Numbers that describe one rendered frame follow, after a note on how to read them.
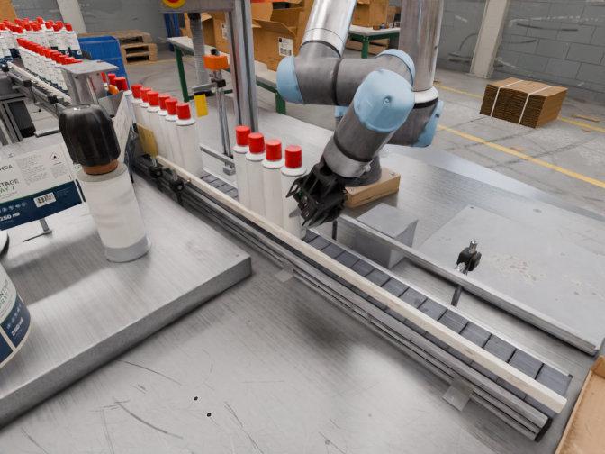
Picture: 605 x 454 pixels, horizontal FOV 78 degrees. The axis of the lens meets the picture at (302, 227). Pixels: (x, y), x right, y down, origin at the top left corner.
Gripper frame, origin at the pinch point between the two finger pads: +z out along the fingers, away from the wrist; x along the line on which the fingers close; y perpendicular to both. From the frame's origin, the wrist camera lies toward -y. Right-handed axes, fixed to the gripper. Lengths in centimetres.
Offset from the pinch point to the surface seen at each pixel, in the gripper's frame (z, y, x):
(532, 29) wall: 88, -568, -105
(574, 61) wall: 82, -555, -34
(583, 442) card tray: -18, 1, 52
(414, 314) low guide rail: -12.4, 4.8, 25.8
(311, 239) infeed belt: 4.8, -1.5, 2.7
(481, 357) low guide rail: -17.6, 4.8, 35.4
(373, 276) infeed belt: -3.6, -1.0, 17.2
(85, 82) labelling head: 22, 13, -72
